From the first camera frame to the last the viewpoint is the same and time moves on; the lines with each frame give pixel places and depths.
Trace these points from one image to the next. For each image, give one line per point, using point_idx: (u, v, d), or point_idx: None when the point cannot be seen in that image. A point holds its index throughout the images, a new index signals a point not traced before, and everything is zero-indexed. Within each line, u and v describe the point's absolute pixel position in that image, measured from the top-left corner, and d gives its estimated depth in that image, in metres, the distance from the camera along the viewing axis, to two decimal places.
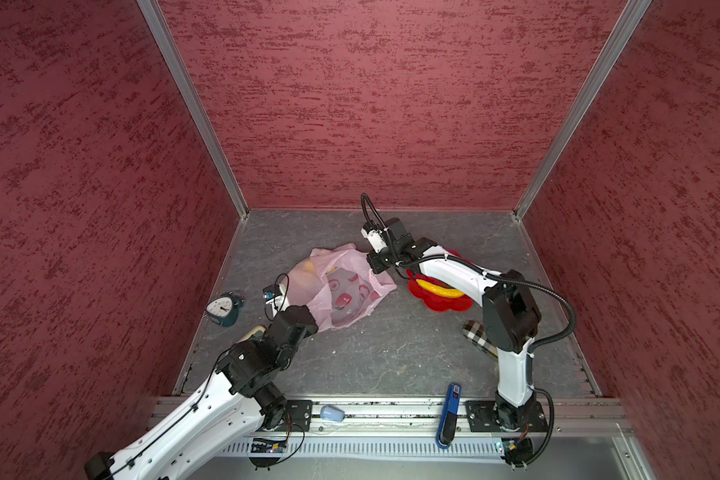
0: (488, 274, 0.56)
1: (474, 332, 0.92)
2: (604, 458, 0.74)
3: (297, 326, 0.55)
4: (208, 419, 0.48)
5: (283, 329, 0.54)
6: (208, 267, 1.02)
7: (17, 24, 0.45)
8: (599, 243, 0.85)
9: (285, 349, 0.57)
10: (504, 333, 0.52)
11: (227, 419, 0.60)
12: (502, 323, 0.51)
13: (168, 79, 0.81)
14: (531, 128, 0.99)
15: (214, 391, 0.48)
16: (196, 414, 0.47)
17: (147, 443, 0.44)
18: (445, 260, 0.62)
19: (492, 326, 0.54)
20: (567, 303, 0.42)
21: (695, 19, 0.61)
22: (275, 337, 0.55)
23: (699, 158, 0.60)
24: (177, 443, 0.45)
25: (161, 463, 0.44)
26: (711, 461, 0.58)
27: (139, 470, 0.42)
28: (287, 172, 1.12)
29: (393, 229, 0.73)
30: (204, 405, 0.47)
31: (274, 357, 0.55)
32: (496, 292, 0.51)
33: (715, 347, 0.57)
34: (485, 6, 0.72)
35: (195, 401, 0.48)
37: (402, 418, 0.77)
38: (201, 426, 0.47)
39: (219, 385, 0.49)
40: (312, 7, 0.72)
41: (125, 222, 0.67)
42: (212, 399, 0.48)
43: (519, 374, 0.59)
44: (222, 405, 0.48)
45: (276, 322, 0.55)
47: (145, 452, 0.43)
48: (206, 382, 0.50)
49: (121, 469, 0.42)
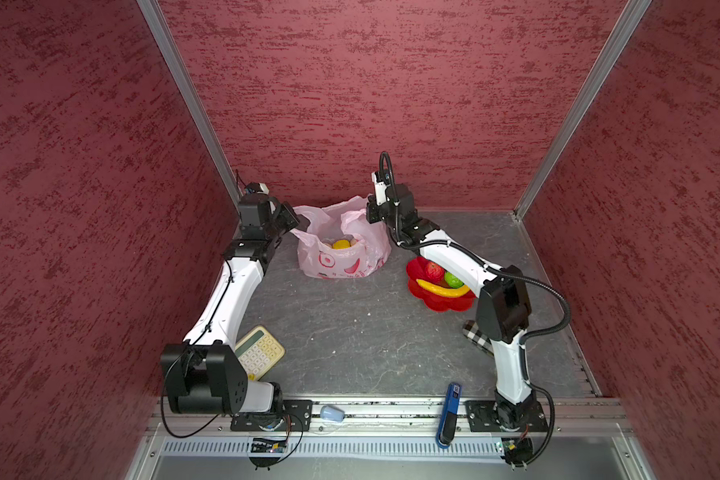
0: (489, 267, 0.57)
1: (474, 332, 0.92)
2: (603, 457, 0.74)
3: (261, 202, 0.61)
4: (248, 287, 0.53)
5: (253, 212, 0.59)
6: (208, 267, 1.02)
7: (17, 24, 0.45)
8: (599, 243, 0.85)
9: (266, 226, 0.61)
10: (492, 325, 0.55)
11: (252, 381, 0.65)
12: (495, 313, 0.53)
13: (168, 79, 0.81)
14: (531, 128, 0.99)
15: (239, 267, 0.54)
16: (236, 283, 0.51)
17: (211, 315, 0.46)
18: (447, 247, 0.62)
19: (483, 318, 0.57)
20: (563, 300, 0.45)
21: (695, 19, 0.61)
22: (252, 221, 0.60)
23: (699, 157, 0.60)
24: (236, 311, 0.49)
25: (233, 324, 0.47)
26: (711, 460, 0.58)
27: (221, 328, 0.45)
28: (287, 172, 1.12)
29: (403, 204, 0.68)
30: (238, 276, 0.52)
31: (262, 235, 0.62)
32: (494, 286, 0.53)
33: (714, 347, 0.57)
34: (485, 6, 0.72)
35: (228, 276, 0.52)
37: (402, 418, 0.77)
38: (245, 297, 0.52)
39: (240, 263, 0.55)
40: (312, 7, 0.72)
41: (125, 221, 0.67)
42: (240, 270, 0.53)
43: (515, 370, 0.61)
44: (253, 270, 0.54)
45: (242, 211, 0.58)
47: (216, 316, 0.46)
48: (228, 264, 0.54)
49: (202, 335, 0.44)
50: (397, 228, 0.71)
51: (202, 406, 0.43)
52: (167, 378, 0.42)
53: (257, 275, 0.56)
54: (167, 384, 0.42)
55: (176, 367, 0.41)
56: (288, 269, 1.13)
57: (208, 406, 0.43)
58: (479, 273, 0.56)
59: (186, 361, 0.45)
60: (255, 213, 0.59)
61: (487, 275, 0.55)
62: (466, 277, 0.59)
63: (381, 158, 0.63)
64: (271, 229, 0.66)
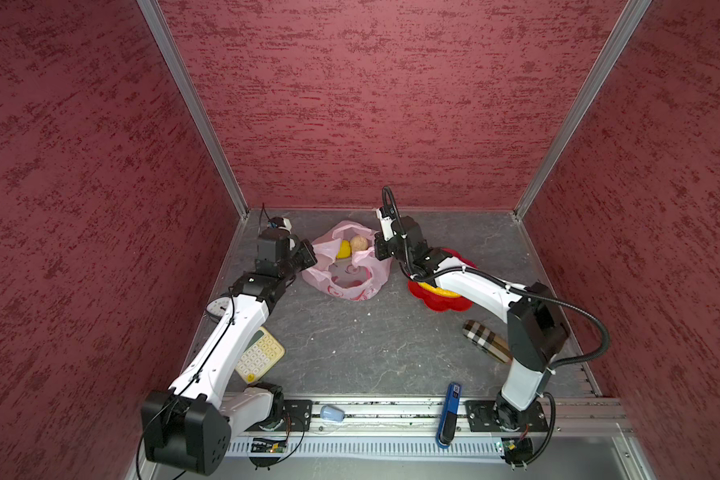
0: (512, 288, 0.52)
1: (474, 331, 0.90)
2: (603, 457, 0.74)
3: (280, 239, 0.60)
4: (248, 330, 0.51)
5: (270, 247, 0.58)
6: (208, 267, 1.02)
7: (18, 24, 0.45)
8: (599, 243, 0.85)
9: (280, 263, 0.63)
10: (527, 353, 0.50)
11: (252, 392, 0.63)
12: (530, 340, 0.47)
13: (168, 79, 0.81)
14: (531, 128, 0.99)
15: (243, 306, 0.52)
16: (237, 325, 0.49)
17: (203, 361, 0.44)
18: (462, 273, 0.59)
19: (516, 345, 0.51)
20: (600, 325, 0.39)
21: (695, 19, 0.61)
22: (268, 256, 0.59)
23: (699, 157, 0.60)
24: (230, 358, 0.46)
25: (224, 373, 0.45)
26: (711, 460, 0.58)
27: (209, 379, 0.42)
28: (287, 173, 1.12)
29: (411, 235, 0.66)
30: (241, 317, 0.50)
31: (274, 271, 0.60)
32: (522, 310, 0.48)
33: (714, 347, 0.57)
34: (485, 6, 0.72)
35: (230, 317, 0.50)
37: (402, 418, 0.77)
38: (242, 341, 0.49)
39: (245, 302, 0.52)
40: (312, 6, 0.72)
41: (125, 221, 0.67)
42: (245, 311, 0.51)
43: (532, 384, 0.57)
44: (257, 312, 0.52)
45: (261, 245, 0.58)
47: (206, 365, 0.44)
48: (233, 303, 0.52)
49: (188, 385, 0.41)
50: (409, 259, 0.69)
51: (177, 465, 0.41)
52: (147, 429, 0.40)
53: (260, 317, 0.53)
54: (147, 436, 0.40)
55: (156, 419, 0.39)
56: None
57: (185, 464, 0.40)
58: (503, 296, 0.51)
59: (168, 412, 0.43)
60: (272, 249, 0.58)
61: (512, 297, 0.51)
62: (490, 302, 0.54)
63: (385, 195, 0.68)
64: (286, 265, 0.65)
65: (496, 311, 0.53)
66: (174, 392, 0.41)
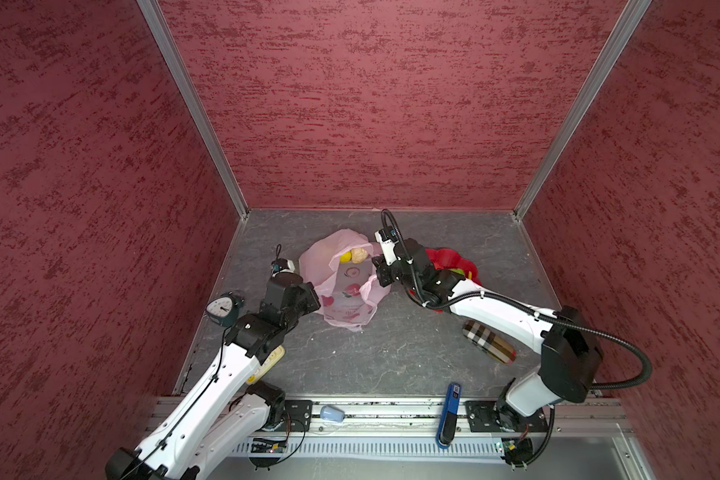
0: (541, 315, 0.48)
1: (474, 332, 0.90)
2: (603, 457, 0.74)
3: (291, 285, 0.57)
4: (231, 389, 0.48)
5: (278, 291, 0.56)
6: (208, 267, 1.02)
7: (18, 24, 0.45)
8: (599, 243, 0.85)
9: (285, 311, 0.58)
10: (567, 388, 0.46)
11: (237, 413, 0.59)
12: (570, 375, 0.44)
13: (168, 80, 0.81)
14: (531, 128, 0.99)
15: (231, 360, 0.49)
16: (219, 383, 0.47)
17: (175, 423, 0.42)
18: (481, 298, 0.54)
19: (553, 380, 0.47)
20: (633, 346, 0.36)
21: (695, 19, 0.61)
22: (274, 301, 0.57)
23: (699, 158, 0.60)
24: (204, 422, 0.44)
25: (195, 440, 0.43)
26: (711, 461, 0.58)
27: (175, 449, 0.40)
28: (287, 173, 1.12)
29: (416, 259, 0.61)
30: (225, 373, 0.48)
31: (277, 319, 0.57)
32: (556, 340, 0.44)
33: (715, 347, 0.57)
34: (485, 6, 0.72)
35: (214, 372, 0.47)
37: (402, 418, 0.77)
38: (223, 400, 0.47)
39: (235, 354, 0.50)
40: (312, 7, 0.72)
41: (125, 222, 0.67)
42: (231, 366, 0.48)
43: (548, 399, 0.55)
44: (243, 369, 0.49)
45: (270, 288, 0.56)
47: (176, 430, 0.42)
48: (221, 353, 0.50)
49: (152, 452, 0.40)
50: (418, 285, 0.64)
51: None
52: None
53: (247, 372, 0.50)
54: None
55: None
56: None
57: None
58: (530, 324, 0.47)
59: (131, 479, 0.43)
60: (279, 293, 0.56)
61: (543, 326, 0.46)
62: (517, 330, 0.50)
63: (385, 218, 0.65)
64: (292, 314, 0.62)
65: (526, 341, 0.49)
66: (139, 457, 0.40)
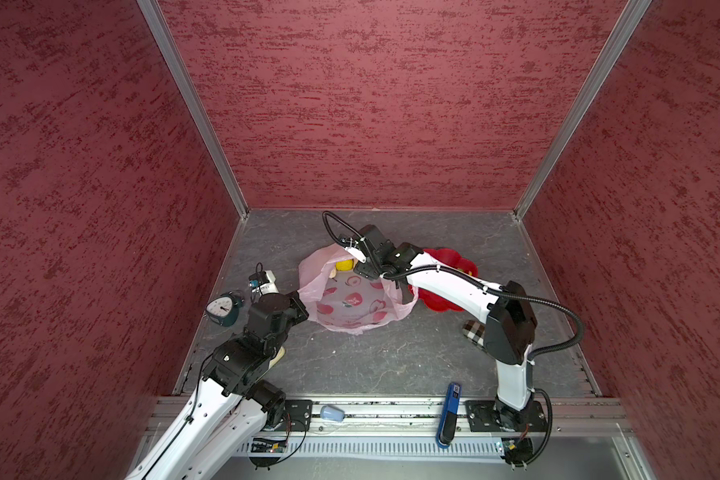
0: (489, 289, 0.52)
1: (474, 332, 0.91)
2: (604, 458, 0.74)
3: (274, 312, 0.52)
4: (207, 427, 0.46)
5: (260, 320, 0.51)
6: (208, 267, 1.02)
7: (18, 24, 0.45)
8: (599, 243, 0.85)
9: (268, 339, 0.53)
10: (501, 352, 0.52)
11: (230, 425, 0.59)
12: (507, 340, 0.49)
13: (168, 79, 0.81)
14: (531, 128, 0.99)
15: (206, 398, 0.47)
16: (194, 424, 0.45)
17: (150, 466, 0.42)
18: (437, 271, 0.57)
19: (493, 344, 0.52)
20: (571, 311, 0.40)
21: (695, 19, 0.61)
22: (256, 330, 0.53)
23: (699, 158, 0.60)
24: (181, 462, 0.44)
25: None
26: (711, 461, 0.58)
27: None
28: (287, 173, 1.12)
29: (369, 238, 0.65)
30: (201, 413, 0.46)
31: (260, 348, 0.53)
32: (500, 310, 0.48)
33: (714, 347, 0.57)
34: (485, 6, 0.72)
35: (189, 412, 0.46)
37: (402, 418, 0.77)
38: (201, 437, 0.46)
39: (210, 390, 0.47)
40: (312, 6, 0.72)
41: (125, 222, 0.67)
42: (207, 405, 0.46)
43: (520, 381, 0.58)
44: (219, 408, 0.47)
45: (251, 315, 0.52)
47: (151, 474, 0.42)
48: (197, 391, 0.47)
49: None
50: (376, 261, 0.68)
51: None
52: None
53: (226, 408, 0.48)
54: None
55: None
56: (288, 269, 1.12)
57: None
58: (479, 296, 0.51)
59: None
60: (262, 322, 0.51)
61: (489, 298, 0.51)
62: (465, 301, 0.54)
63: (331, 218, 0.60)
64: (276, 339, 0.57)
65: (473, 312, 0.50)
66: None
